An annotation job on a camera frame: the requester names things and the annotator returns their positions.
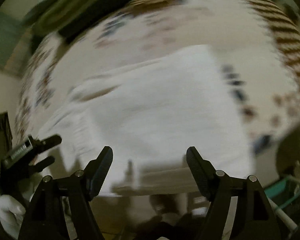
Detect dark green fleece blanket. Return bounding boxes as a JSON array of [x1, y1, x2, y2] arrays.
[[22, 0, 132, 37]]

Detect white gloved left hand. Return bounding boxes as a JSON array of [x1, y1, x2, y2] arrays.
[[0, 195, 26, 239]]

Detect floral bed blanket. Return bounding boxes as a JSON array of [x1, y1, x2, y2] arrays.
[[14, 0, 300, 145]]

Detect teal basket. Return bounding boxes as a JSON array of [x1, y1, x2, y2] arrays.
[[264, 176, 300, 210]]

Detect white pants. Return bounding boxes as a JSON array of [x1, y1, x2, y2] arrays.
[[39, 45, 254, 196]]

